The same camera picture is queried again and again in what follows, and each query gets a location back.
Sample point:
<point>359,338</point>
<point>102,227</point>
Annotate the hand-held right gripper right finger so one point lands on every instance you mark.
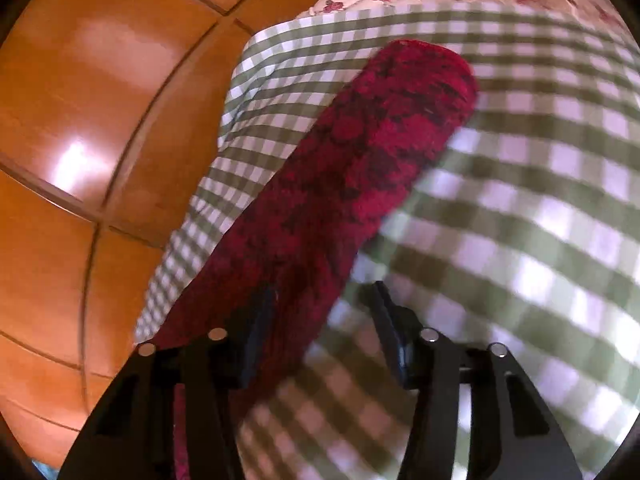
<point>396,332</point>

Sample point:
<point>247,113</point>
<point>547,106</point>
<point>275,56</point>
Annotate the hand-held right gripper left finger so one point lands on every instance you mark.
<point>257,332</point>

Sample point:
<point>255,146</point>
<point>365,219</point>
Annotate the red floral knit garment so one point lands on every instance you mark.
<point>350,160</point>

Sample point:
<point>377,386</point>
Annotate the green checkered bed sheet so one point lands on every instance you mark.
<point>525,210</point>

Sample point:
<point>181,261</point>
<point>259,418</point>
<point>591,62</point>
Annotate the wooden wardrobe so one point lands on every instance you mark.
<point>100,110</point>

